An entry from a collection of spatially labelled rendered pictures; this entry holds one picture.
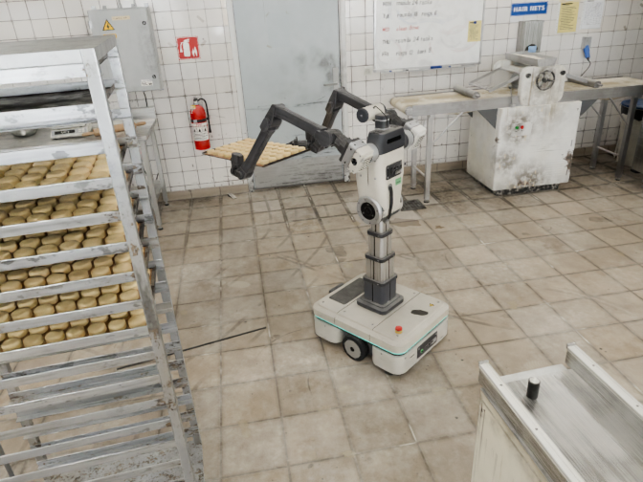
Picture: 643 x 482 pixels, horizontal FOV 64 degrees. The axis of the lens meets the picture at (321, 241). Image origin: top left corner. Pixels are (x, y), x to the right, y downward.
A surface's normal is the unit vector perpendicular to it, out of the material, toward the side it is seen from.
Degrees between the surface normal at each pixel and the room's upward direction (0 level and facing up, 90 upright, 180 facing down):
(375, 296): 90
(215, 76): 90
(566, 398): 0
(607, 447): 0
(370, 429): 0
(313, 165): 90
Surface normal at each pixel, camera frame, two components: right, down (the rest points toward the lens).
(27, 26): 0.18, 0.43
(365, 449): -0.05, -0.90
